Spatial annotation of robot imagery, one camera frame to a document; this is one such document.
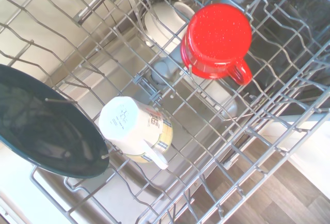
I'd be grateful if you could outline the red enamel speckled mug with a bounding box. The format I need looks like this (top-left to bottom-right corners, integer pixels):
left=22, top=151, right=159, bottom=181
left=180, top=3, right=253, bottom=86

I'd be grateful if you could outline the white printed mug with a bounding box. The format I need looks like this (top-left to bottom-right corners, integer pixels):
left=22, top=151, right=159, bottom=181
left=98, top=96, right=173, bottom=170

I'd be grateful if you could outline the white bowl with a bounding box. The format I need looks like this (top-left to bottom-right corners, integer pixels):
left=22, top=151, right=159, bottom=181
left=143, top=1, right=195, bottom=54

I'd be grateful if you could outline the dark round plate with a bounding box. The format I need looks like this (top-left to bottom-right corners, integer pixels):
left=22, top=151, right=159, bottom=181
left=0, top=63, right=110, bottom=179

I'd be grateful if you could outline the grey wire upper dishwasher rack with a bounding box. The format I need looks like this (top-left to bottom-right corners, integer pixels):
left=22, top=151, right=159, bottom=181
left=0, top=0, right=330, bottom=224

